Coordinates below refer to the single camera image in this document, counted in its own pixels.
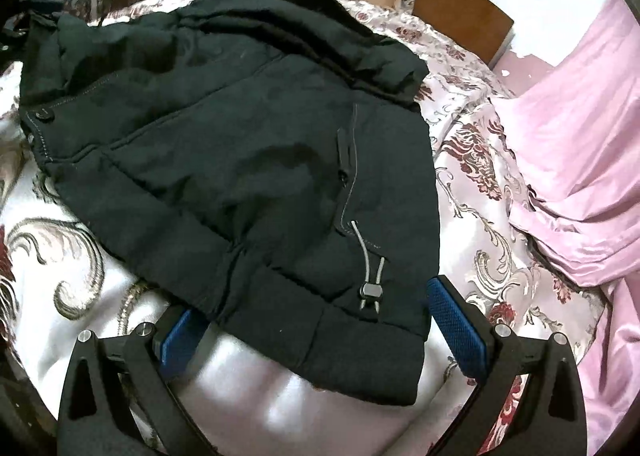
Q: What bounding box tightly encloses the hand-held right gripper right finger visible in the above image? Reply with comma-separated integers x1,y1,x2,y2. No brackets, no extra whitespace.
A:
425,275,587,456

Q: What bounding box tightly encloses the floral satin bedspread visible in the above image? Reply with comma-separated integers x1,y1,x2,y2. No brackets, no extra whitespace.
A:
0,0,608,456

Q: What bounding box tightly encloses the pink curtain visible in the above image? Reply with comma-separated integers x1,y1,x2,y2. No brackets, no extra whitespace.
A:
490,0,640,456

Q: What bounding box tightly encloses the black padded jacket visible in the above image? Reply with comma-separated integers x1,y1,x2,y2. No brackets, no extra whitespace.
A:
20,0,442,407

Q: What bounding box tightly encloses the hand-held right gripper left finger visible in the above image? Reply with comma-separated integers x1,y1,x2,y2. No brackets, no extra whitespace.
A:
57,306,211,456

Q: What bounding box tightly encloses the wooden headboard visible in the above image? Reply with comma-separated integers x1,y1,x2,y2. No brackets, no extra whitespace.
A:
412,0,516,70

